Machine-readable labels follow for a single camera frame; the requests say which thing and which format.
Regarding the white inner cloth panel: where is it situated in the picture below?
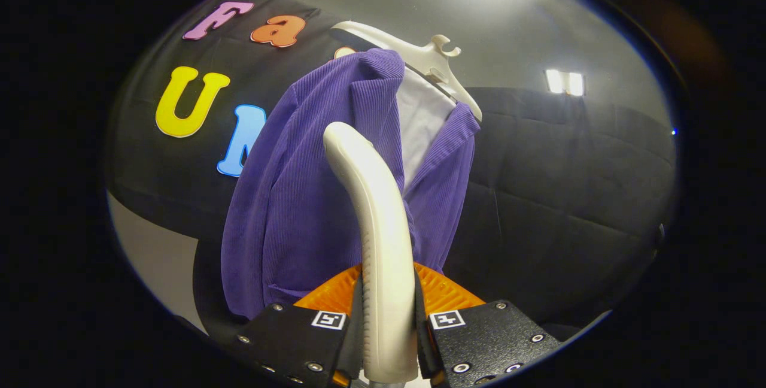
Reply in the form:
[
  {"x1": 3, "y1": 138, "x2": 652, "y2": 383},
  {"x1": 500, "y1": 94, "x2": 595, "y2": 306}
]
[{"x1": 395, "y1": 66, "x2": 458, "y2": 194}]

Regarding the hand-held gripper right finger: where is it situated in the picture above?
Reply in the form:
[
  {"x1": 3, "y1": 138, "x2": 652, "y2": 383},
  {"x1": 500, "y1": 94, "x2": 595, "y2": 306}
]
[{"x1": 413, "y1": 262, "x2": 563, "y2": 388}]

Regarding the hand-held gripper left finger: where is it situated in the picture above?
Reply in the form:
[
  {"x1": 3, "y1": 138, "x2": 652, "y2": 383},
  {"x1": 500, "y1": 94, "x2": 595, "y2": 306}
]
[{"x1": 230, "y1": 263, "x2": 364, "y2": 388}]

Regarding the white clothes hanger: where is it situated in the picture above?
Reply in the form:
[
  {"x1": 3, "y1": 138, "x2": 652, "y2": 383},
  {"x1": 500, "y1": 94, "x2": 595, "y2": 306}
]
[{"x1": 330, "y1": 20, "x2": 483, "y2": 122}]

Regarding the white garment steamer head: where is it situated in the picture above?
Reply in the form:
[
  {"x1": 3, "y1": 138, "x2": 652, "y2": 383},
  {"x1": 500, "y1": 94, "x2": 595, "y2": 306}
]
[{"x1": 323, "y1": 122, "x2": 420, "y2": 384}]

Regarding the grey cabinet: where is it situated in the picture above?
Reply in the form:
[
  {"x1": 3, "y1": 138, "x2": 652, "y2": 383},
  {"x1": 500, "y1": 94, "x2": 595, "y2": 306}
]
[{"x1": 108, "y1": 192, "x2": 207, "y2": 335}]

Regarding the purple corduroy jacket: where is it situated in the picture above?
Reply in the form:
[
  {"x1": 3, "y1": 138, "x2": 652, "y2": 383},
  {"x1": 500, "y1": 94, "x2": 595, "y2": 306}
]
[{"x1": 220, "y1": 48, "x2": 481, "y2": 321}]

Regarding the double strip ceiling light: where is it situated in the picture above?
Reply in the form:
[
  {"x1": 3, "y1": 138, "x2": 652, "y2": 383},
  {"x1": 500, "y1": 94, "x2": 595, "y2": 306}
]
[{"x1": 545, "y1": 69, "x2": 585, "y2": 96}]

